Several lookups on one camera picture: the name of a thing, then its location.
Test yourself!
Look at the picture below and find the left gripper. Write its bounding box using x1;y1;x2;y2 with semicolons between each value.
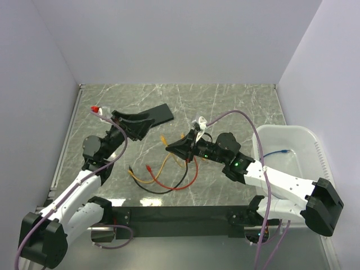
102;110;156;159

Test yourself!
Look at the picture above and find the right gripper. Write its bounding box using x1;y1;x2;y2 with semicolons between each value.
166;129;228;164

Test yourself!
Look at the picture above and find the orange ethernet cable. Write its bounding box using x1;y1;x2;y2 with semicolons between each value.
127;134;169;185

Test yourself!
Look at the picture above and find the black network switch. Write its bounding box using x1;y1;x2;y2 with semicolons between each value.
143;103;174;128

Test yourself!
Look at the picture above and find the red ethernet cable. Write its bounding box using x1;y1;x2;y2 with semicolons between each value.
145;157;199;191

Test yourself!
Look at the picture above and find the black ethernet cable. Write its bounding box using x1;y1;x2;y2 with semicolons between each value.
128;160;188;195

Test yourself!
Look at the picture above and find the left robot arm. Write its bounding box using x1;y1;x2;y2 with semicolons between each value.
14;108;156;269

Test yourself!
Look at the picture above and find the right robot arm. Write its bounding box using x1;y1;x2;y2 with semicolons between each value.
165;130;344;237

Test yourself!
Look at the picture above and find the white plastic bin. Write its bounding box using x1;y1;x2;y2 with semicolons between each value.
251;125;336;203

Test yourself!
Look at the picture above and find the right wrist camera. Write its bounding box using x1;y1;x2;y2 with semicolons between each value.
192;116;208;143

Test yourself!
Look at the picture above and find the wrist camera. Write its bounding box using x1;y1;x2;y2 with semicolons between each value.
91;106;112;119
192;116;208;143

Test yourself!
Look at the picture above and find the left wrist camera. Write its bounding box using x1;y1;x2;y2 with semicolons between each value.
91;106;112;119

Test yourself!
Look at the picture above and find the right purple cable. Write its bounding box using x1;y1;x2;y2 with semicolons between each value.
205;109;291;270

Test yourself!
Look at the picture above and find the purple cable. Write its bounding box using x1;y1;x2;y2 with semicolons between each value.
205;109;291;270
13;111;134;270

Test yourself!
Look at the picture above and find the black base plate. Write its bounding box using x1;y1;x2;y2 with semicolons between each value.
94;205;263;238

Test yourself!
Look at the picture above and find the blue ethernet cable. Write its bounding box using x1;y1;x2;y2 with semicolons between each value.
263;148;295;158

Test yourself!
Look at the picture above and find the aluminium rail frame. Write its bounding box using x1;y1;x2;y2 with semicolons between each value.
16;83;337;270

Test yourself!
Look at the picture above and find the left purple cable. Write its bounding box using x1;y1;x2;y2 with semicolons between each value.
13;111;134;270

